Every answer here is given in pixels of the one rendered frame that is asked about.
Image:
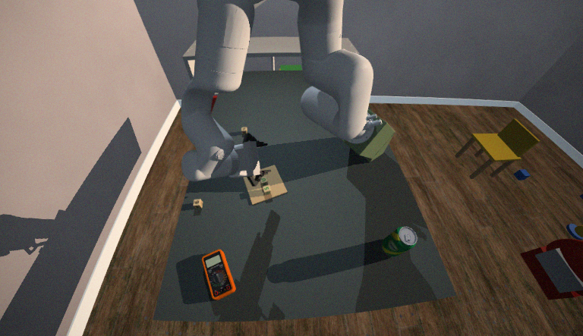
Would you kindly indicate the orange digital multimeter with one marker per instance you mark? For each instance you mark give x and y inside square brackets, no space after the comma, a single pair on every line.
[218,275]

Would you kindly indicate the tan square mat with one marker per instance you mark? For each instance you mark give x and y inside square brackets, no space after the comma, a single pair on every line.
[274,181]

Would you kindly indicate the green and yellow drink can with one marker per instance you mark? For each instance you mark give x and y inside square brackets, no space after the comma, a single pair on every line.
[399,241]

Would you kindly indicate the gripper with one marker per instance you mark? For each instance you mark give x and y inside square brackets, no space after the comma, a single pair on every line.
[254,182]

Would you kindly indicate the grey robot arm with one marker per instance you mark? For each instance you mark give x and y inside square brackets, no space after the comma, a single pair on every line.
[339,104]

